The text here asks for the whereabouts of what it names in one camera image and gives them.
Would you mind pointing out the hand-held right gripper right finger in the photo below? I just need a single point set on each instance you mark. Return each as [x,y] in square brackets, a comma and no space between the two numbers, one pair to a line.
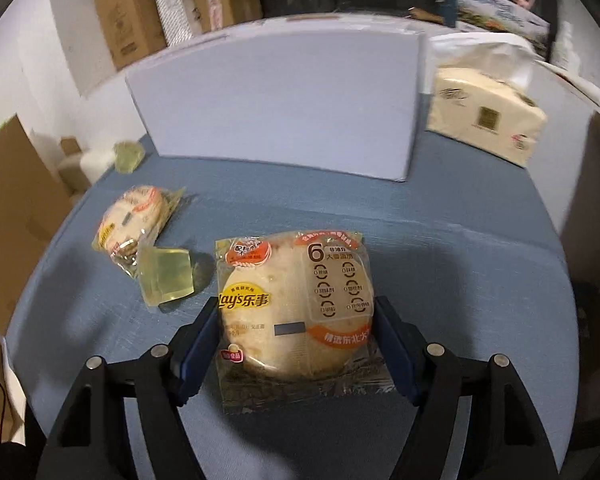
[397,355]

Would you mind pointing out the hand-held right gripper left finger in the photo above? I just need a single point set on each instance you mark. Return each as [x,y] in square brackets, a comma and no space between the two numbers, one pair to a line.
[200,355]

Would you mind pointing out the round rice cracker packet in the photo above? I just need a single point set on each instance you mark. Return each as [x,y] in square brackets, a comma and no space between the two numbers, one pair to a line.
[132,215]
[292,310]

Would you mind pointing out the white cardboard box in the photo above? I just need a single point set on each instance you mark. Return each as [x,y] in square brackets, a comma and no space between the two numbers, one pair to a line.
[280,105]

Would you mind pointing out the flat brown cardboard sheet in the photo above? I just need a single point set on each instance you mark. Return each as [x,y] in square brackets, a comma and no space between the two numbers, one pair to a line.
[15,220]

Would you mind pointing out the pale yellow tissue pack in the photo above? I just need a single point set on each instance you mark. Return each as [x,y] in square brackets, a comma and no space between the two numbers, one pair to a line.
[480,110]

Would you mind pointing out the large brown cardboard box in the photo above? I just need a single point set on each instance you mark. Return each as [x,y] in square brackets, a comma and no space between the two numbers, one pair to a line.
[127,15]

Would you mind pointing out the small brown cardboard box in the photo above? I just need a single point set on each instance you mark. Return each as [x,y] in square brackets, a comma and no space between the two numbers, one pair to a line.
[227,5]

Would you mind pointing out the blue printed tissue box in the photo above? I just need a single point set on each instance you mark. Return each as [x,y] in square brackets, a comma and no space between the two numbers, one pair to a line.
[495,10]

